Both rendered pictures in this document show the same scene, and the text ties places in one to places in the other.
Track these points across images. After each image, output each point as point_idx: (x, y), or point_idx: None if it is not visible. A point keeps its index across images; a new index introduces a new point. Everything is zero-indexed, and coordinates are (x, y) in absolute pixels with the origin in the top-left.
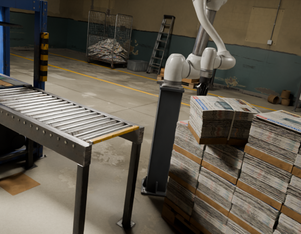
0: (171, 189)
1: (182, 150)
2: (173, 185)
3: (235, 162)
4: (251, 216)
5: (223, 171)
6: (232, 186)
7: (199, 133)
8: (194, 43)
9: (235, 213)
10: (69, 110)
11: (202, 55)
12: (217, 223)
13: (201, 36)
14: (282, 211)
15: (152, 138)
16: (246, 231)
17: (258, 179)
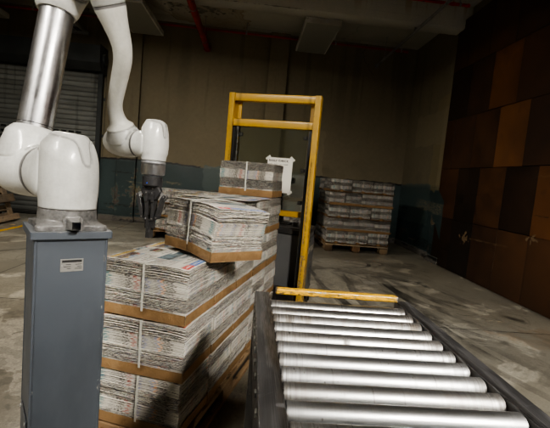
0: (183, 400)
1: (196, 312)
2: (185, 389)
3: (233, 265)
4: (242, 304)
5: (229, 285)
6: (234, 293)
7: (258, 245)
8: (41, 97)
9: (235, 318)
10: (345, 370)
11: (159, 136)
12: (225, 352)
13: (61, 81)
14: (253, 274)
15: (30, 419)
16: (240, 323)
17: (244, 263)
